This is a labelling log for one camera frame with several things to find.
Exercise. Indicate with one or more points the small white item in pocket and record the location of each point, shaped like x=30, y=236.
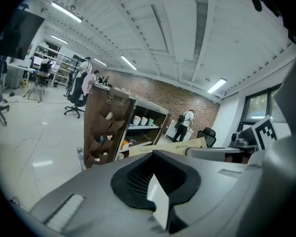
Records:
x=110, y=137

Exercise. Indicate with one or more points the orange box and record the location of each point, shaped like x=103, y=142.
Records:
x=125, y=144

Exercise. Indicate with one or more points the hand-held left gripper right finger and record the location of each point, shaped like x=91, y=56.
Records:
x=191, y=181

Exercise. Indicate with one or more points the metal shelf cart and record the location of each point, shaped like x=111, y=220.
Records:
x=148, y=122

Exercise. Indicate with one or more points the pale green cup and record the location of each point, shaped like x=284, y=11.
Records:
x=150, y=122

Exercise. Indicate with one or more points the black wall monitor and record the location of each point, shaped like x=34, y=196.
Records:
x=21, y=33

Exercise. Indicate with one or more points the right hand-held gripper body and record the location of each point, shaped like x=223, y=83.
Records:
x=264, y=133

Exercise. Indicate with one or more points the black tripod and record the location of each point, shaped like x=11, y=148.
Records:
x=37, y=86

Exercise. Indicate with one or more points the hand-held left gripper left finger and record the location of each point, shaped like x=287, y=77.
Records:
x=121, y=184

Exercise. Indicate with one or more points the blue item in pocket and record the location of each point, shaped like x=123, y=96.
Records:
x=100, y=138

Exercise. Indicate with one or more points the brown fabric cart pocket organizer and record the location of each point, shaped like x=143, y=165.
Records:
x=98, y=130

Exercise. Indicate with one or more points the white storage shelving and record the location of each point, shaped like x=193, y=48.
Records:
x=61, y=63

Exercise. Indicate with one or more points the dark framed window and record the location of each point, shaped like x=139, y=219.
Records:
x=259, y=105

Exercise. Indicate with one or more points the white cup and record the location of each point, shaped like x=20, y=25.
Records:
x=144, y=121
x=137, y=120

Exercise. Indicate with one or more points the black mesh office chair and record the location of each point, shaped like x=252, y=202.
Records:
x=208, y=136

